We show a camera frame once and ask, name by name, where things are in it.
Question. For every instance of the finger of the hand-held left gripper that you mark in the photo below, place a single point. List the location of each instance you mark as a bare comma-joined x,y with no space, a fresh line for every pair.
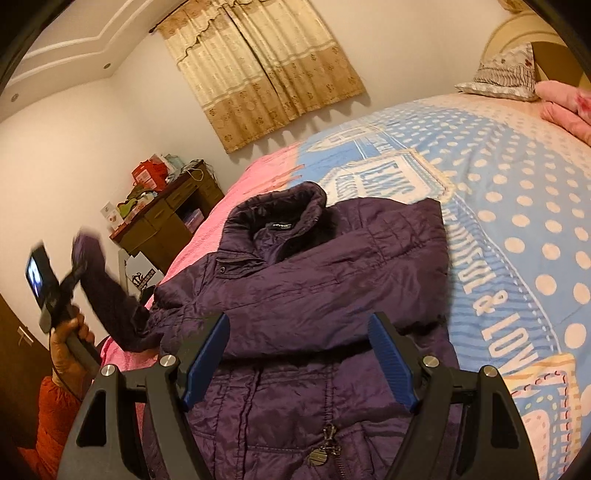
79,271

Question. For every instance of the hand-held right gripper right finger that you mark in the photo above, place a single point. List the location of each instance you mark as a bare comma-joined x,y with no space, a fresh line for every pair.
388,364

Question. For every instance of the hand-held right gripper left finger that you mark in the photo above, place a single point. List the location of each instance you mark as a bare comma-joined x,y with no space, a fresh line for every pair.
205,360

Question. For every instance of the purple puffer jacket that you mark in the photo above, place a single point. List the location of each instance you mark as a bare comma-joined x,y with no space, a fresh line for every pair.
300,286

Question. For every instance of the person's left forearm orange sleeve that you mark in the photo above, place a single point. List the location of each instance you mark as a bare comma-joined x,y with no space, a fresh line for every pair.
51,429

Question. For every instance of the person's left hand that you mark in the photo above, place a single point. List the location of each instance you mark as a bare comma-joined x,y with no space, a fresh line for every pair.
69,360

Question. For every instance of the white card with red print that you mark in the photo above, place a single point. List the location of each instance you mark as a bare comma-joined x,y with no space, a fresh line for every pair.
111,216

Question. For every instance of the white bag with black print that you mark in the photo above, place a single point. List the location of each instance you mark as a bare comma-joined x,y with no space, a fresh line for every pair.
143,274

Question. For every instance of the green packet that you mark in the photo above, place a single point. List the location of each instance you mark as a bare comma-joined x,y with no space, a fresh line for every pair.
128,206

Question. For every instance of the dark wooden shelf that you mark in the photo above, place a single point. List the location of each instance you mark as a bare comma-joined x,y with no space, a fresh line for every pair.
157,226

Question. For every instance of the brown wooden door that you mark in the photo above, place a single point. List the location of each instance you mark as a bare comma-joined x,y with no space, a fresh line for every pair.
21,378

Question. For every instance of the red gift box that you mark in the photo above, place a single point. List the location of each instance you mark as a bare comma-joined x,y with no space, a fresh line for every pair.
150,174

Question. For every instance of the light blue bag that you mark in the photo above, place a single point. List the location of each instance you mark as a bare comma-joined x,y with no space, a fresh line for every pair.
174,164

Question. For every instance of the bed with patterned sheet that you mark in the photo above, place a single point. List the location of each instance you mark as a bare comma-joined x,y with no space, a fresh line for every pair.
508,184

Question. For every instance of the beige patterned curtain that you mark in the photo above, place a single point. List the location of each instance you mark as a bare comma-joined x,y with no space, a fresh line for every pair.
258,69

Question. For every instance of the pink folded blanket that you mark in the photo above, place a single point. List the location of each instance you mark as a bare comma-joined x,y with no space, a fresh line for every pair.
565,108

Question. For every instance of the grey floral pillow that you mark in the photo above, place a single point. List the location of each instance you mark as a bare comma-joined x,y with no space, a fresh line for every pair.
505,74

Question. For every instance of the cream bed headboard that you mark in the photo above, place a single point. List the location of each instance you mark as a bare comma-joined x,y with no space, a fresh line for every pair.
512,32

